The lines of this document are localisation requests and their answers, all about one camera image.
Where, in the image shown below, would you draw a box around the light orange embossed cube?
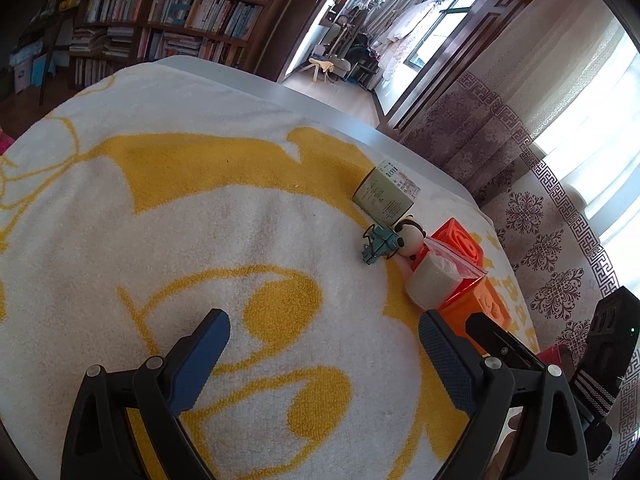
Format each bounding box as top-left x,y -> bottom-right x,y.
437,276 -> 513,336

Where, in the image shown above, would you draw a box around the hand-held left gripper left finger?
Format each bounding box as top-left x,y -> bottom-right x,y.
60,308 -> 232,480

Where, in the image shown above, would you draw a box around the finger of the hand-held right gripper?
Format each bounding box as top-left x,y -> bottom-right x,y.
465,311 -> 546,370

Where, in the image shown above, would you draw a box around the yellow white printed towel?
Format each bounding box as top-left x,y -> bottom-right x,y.
0,62 -> 541,480

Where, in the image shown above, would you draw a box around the red-orange embossed cube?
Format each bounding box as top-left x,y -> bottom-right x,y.
429,217 -> 487,281

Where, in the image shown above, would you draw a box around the yellow white medicine box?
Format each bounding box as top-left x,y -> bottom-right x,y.
351,159 -> 422,223

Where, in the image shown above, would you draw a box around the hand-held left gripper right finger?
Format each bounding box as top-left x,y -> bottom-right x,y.
419,310 -> 591,480

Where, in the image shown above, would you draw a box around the small wooden stool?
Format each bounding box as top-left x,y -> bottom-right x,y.
306,56 -> 337,83

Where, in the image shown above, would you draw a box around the small panda toy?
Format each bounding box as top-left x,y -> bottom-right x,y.
392,216 -> 428,261

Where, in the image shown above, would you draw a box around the gray armchair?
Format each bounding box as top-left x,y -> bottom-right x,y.
327,55 -> 353,81

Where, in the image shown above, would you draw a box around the rows of books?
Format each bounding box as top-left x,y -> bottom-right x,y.
70,0 -> 281,86

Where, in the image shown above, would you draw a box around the wooden bookshelf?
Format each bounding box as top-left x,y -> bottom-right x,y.
70,0 -> 301,86

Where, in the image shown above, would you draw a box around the red tin box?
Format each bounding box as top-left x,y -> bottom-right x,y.
537,344 -> 576,376

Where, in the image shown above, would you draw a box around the brown wooden door frame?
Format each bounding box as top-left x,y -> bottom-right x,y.
245,0 -> 536,133

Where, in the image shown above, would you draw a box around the dark shelving unit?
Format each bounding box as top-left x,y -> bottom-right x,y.
10,0 -> 86,106

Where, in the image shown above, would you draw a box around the white storage box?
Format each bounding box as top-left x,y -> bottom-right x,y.
12,57 -> 35,93

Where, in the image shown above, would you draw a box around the hanging pale clothes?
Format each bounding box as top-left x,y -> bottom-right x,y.
372,0 -> 453,61

